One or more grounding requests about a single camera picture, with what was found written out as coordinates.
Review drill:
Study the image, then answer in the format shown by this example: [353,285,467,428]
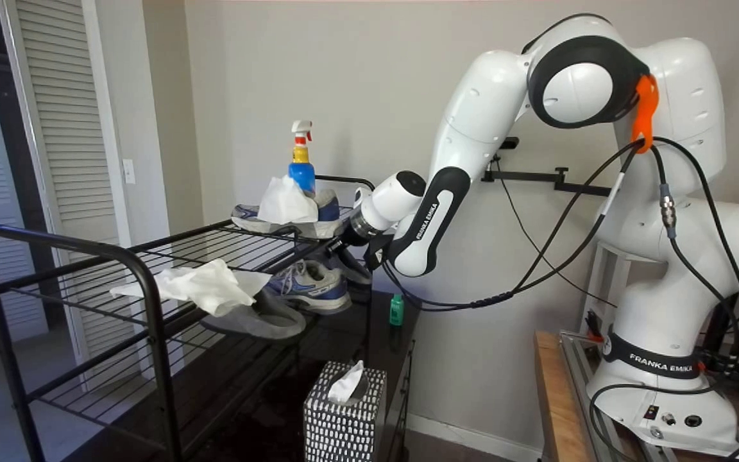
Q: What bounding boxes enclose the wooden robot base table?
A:
[533,329,739,462]

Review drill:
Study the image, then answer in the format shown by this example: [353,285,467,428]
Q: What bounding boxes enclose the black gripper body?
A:
[340,219,370,246]

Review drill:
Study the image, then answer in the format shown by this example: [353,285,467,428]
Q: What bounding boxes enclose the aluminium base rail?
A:
[560,332,646,462]

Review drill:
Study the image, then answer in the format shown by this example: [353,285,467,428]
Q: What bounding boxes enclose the white crumpled cloth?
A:
[111,256,273,320]

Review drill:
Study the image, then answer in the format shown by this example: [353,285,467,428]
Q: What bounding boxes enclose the grey blue sneaker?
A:
[272,260,352,316]

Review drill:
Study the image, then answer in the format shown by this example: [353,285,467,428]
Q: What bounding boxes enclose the patterned tissue box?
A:
[303,362,386,462]

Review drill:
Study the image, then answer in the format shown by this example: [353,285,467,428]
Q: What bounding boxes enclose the white louvered closet door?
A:
[0,0,145,379]

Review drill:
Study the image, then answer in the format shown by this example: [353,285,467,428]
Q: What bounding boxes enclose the stain remover spray bottle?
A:
[286,120,316,194]

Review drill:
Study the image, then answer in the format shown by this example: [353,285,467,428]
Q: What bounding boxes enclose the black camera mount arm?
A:
[483,137,610,194]

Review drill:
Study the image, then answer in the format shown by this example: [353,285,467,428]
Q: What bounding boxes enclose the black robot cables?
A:
[379,137,739,362]

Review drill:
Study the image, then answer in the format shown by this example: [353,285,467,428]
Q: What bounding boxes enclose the black wire shoe rack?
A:
[0,206,352,462]

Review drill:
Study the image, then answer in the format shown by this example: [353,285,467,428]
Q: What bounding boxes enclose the small green bottle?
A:
[386,293,404,329]

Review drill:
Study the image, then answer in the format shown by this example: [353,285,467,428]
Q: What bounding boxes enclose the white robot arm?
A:
[348,13,739,459]

